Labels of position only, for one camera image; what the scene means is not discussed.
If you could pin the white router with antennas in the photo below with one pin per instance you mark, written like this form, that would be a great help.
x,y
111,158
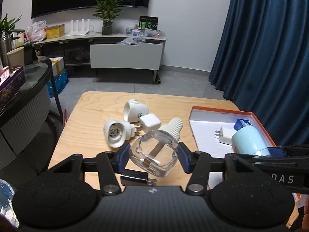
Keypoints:
x,y
79,28

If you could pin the black usb charger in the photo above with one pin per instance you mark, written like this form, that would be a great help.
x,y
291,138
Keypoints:
x,y
136,178

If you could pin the white square charger on table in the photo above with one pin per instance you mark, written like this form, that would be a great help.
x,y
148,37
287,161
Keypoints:
x,y
148,122

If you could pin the light blue capped toothpick jar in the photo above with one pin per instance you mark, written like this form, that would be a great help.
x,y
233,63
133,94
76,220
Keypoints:
x,y
247,140

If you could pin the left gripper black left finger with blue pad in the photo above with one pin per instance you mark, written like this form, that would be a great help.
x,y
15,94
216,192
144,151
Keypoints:
x,y
109,164

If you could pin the potted green plant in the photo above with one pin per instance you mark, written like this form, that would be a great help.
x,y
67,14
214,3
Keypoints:
x,y
107,11

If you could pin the black green product box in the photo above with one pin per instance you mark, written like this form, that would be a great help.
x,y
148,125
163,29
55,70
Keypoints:
x,y
148,22

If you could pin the white round plug-in diffuser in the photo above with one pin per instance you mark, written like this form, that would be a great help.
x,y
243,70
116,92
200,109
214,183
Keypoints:
x,y
117,132

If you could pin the blue plastic bag on floor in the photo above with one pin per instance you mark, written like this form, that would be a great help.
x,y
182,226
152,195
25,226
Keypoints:
x,y
60,83

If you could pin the orange-rimmed white box lid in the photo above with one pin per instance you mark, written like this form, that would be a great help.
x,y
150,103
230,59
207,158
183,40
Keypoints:
x,y
204,121

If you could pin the white plastic bag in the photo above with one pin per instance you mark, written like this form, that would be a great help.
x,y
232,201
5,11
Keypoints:
x,y
37,31

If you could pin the clear glass refill bottle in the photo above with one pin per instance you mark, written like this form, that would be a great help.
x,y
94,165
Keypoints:
x,y
156,151

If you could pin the white yellow box on floor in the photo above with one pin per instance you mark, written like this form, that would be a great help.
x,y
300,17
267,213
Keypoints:
x,y
57,65

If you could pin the yellow cardboard box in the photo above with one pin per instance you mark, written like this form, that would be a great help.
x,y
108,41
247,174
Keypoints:
x,y
55,31

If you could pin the dark blue curtain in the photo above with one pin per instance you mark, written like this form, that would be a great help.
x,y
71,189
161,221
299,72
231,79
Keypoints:
x,y
261,65

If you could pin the dark glass-top side table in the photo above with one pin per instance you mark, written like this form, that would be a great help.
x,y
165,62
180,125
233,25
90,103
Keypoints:
x,y
31,106

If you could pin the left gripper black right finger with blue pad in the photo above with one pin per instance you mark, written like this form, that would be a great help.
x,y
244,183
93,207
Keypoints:
x,y
198,165

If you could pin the blue card box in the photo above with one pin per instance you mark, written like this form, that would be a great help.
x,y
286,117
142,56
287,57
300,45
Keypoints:
x,y
241,123

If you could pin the white tv console cabinet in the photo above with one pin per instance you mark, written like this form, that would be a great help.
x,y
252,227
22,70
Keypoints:
x,y
105,51

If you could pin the white charger in box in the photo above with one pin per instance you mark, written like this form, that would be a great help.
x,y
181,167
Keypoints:
x,y
225,135

